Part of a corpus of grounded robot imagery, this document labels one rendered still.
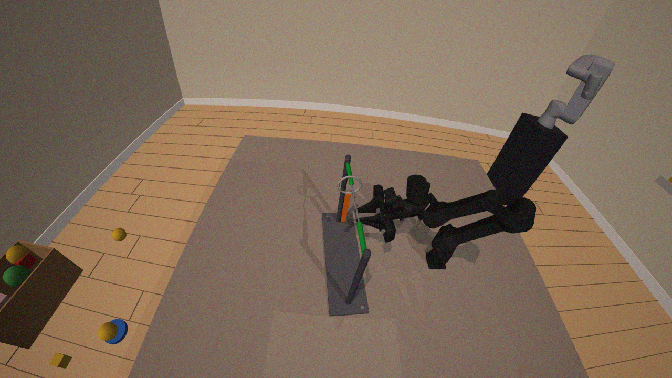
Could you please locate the orange long bar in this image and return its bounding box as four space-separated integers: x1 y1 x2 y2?
338 175 362 222

